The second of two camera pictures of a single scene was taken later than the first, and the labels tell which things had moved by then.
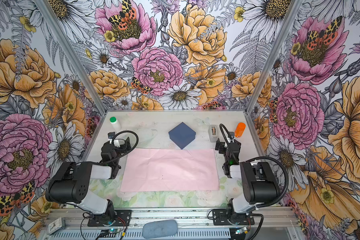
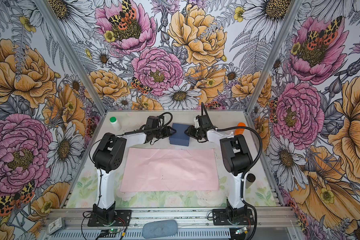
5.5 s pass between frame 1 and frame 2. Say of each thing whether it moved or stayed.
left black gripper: moved
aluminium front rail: stayed
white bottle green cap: stayed
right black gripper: moved
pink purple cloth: stayed
